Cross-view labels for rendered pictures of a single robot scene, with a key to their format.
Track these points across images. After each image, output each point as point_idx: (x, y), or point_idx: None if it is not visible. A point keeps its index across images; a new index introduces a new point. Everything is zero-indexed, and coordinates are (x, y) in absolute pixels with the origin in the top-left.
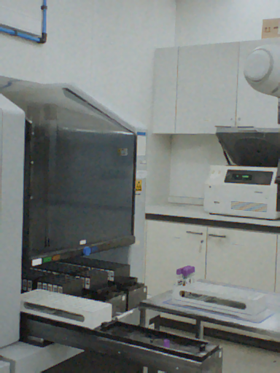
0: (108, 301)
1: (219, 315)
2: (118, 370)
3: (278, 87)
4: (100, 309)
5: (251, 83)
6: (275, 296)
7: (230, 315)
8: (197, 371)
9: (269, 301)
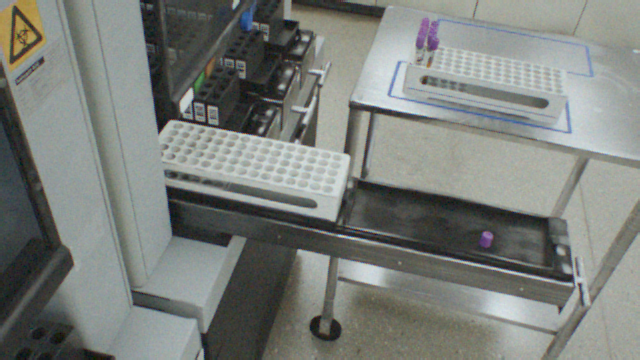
0: (286, 100)
1: (501, 121)
2: None
3: None
4: (343, 181)
5: None
6: (530, 41)
7: (516, 117)
8: (563, 295)
9: (532, 57)
